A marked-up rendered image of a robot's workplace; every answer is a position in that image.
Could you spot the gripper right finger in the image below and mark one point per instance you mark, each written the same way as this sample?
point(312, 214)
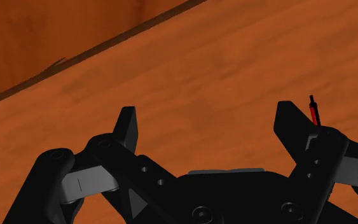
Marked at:
point(318, 161)

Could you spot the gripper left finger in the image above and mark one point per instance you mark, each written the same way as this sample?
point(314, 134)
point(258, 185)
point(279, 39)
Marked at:
point(116, 161)

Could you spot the red and black pen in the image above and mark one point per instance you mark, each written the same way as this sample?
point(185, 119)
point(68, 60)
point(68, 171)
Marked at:
point(313, 113)

